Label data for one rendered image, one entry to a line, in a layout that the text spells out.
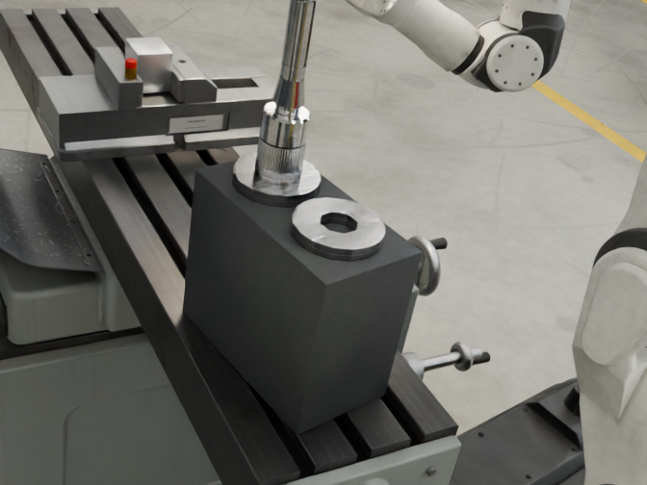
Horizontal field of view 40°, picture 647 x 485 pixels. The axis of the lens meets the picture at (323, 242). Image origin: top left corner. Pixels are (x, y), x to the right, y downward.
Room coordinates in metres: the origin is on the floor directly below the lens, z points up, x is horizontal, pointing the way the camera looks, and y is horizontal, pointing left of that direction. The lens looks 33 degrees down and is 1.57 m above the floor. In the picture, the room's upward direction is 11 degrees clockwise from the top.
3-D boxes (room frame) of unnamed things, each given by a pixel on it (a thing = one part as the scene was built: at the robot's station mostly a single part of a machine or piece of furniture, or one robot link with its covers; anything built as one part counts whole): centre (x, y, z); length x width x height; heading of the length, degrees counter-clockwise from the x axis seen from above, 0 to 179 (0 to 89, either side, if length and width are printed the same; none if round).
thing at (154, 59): (1.21, 0.30, 1.03); 0.06 x 0.05 x 0.06; 33
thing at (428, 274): (1.42, -0.16, 0.63); 0.16 x 0.12 x 0.12; 123
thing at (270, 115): (0.79, 0.06, 1.19); 0.05 x 0.05 x 0.01
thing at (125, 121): (1.22, 0.27, 0.98); 0.35 x 0.15 x 0.11; 123
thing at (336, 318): (0.76, 0.02, 1.03); 0.22 x 0.12 x 0.20; 44
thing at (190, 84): (1.24, 0.25, 1.02); 0.12 x 0.06 x 0.04; 33
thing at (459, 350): (1.32, -0.26, 0.51); 0.22 x 0.06 x 0.06; 123
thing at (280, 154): (0.79, 0.06, 1.16); 0.05 x 0.05 x 0.06
